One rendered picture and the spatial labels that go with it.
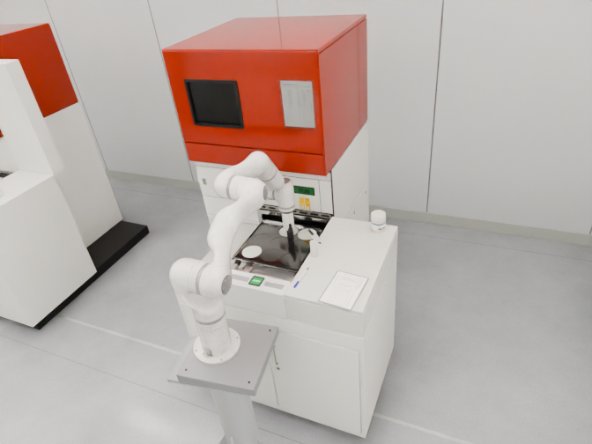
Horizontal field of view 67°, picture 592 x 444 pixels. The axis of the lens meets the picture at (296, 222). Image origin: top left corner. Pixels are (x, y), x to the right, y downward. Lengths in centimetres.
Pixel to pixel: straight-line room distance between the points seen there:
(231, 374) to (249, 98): 123
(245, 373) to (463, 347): 162
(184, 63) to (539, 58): 225
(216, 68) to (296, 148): 52
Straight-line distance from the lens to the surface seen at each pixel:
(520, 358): 307
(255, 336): 192
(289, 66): 205
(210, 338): 180
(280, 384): 243
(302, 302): 190
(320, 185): 229
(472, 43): 343
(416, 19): 344
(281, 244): 231
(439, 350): 300
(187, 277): 163
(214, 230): 168
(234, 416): 216
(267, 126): 220
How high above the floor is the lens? 226
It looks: 34 degrees down
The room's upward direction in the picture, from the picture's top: 7 degrees counter-clockwise
